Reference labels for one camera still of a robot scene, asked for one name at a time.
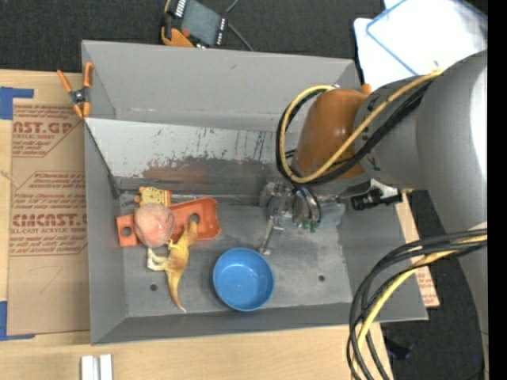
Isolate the grey metal bin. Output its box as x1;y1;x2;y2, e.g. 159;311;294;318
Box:
81;40;429;346

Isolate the yellow toy dinosaur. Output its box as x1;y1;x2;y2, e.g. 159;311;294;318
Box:
147;219;199;314

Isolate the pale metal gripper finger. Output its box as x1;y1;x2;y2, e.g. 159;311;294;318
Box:
259;215;285;256
259;180;287;215

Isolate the brown cardboard board red print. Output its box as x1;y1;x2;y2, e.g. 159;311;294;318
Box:
0;68;440;342

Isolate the orange flat block with holes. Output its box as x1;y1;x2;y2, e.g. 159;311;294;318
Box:
116;196;222;248

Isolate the black cylinder on white bracket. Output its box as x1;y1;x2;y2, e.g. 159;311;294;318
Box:
321;184;404;213

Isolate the yellow toy clock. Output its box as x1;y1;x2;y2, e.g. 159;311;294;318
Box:
134;186;173;208

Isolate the blue bowl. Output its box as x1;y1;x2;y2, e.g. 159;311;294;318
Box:
212;247;275;313

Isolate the pink soft ball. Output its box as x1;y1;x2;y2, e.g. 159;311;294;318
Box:
133;203;176;249

